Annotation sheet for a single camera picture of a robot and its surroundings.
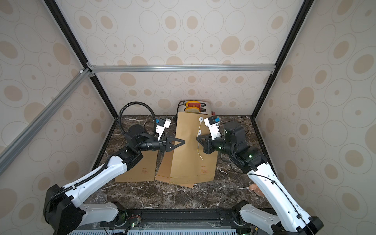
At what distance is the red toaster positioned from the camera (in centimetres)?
98

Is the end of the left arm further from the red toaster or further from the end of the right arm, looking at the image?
the red toaster

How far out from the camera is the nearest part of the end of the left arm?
0.58m

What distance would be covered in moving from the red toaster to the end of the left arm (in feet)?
1.32
